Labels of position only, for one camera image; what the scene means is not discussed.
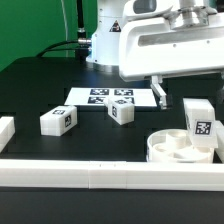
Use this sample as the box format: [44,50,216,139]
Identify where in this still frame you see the white U-shaped fence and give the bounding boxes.
[0,116,224,192]

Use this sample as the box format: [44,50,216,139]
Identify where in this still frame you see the white paper marker sheet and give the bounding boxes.
[65,87,157,107]

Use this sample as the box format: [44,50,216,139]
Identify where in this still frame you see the black cable upright connector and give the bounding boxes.
[76,0,86,39]

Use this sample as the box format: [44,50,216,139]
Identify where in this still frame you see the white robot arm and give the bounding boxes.
[87,0,224,108]

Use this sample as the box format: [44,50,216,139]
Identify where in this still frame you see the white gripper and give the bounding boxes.
[119,13,224,109]

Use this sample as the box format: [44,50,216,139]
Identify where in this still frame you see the thin white cable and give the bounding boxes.
[60,0,69,58]

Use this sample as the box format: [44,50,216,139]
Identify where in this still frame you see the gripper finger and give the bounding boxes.
[217,71,224,104]

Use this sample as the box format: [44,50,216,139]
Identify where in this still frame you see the black thick cable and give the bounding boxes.
[35,40,92,61]

